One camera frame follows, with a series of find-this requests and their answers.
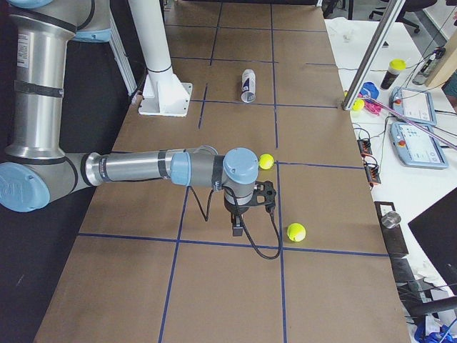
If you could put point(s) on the clear tennis ball can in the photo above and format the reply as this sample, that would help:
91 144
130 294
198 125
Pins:
248 86

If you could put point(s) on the orange black circuit board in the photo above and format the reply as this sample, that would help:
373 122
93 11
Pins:
370 163

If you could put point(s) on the tennis ball beside post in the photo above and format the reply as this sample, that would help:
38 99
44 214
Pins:
358 105

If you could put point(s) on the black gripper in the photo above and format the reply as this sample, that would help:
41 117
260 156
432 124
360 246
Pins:
236 210

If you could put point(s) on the teach pendant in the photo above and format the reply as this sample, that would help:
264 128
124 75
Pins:
415 105
416 148

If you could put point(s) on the blue cloth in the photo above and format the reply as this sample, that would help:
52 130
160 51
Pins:
370 90

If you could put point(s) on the upper teach pendant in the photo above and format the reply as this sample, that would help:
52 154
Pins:
415 105

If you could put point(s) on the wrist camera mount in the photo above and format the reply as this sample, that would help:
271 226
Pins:
264 195

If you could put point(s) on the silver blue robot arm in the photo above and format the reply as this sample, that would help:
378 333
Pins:
38 171

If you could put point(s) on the tennis ball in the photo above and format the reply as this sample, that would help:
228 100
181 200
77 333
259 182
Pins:
358 105
266 161
296 232

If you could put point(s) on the aluminium frame post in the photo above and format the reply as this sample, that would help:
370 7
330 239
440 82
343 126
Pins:
390 15

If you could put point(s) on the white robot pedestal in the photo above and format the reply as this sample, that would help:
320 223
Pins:
163 94

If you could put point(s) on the dark bottle yellow lid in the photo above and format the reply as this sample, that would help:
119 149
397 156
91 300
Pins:
395 68

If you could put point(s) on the small metal cup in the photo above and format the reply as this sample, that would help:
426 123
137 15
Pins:
390 220

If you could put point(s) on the lower teach pendant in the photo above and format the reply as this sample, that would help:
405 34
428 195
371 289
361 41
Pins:
416 148

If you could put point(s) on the pink cloth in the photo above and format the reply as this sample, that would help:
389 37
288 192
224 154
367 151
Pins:
371 107

